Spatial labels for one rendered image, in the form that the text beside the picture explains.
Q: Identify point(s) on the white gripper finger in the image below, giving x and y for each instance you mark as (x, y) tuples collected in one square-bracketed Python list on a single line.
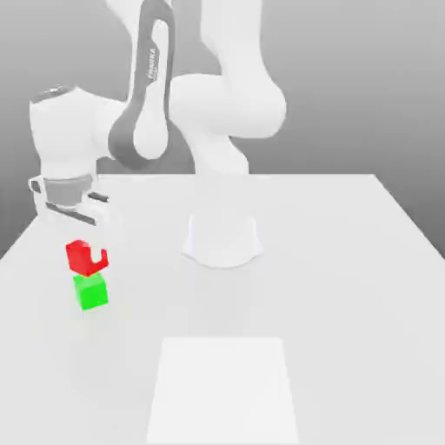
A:
[(94, 251)]

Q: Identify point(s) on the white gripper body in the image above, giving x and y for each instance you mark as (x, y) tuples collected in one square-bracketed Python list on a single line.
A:
[(78, 220)]

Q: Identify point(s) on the small red cube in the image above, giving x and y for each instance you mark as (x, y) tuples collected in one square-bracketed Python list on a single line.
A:
[(79, 258)]

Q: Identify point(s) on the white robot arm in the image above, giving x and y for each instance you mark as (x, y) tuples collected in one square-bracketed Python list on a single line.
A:
[(222, 114)]

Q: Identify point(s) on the small green cube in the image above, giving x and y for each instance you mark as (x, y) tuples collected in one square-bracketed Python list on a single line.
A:
[(91, 292)]

